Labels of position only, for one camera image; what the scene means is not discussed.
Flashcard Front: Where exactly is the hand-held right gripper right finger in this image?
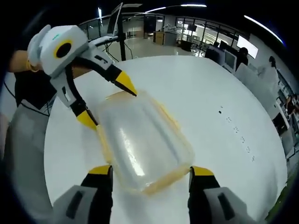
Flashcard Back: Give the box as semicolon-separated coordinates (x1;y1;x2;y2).
187;165;257;224

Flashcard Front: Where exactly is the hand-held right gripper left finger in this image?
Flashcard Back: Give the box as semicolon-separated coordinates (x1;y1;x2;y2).
53;164;114;224

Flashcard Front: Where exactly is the clear plastic buckle lid container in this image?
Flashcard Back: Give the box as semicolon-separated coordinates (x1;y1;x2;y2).
96;90;196;196

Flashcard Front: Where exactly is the black laptop stand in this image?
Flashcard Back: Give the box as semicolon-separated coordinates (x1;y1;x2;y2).
116;13;128;63

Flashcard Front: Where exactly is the open silver laptop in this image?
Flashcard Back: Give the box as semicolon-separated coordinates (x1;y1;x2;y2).
90;2;124;46

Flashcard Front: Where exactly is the wooden cabinet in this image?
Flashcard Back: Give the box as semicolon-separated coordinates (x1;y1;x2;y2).
152;30;178;45

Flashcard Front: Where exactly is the long ceiling light strip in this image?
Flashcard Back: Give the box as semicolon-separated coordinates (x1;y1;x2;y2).
144;3;208;14

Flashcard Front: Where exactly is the black computer tower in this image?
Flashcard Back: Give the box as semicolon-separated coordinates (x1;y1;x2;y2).
205;45;226;64

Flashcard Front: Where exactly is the white mesh office chair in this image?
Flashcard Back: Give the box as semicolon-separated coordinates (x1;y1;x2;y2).
234;63;260;94

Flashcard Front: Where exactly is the black cable on clothing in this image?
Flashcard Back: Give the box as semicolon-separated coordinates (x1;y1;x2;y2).
2;79;51;118

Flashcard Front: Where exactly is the white wall screen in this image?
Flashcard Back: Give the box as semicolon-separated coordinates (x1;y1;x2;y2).
236;35;260;59

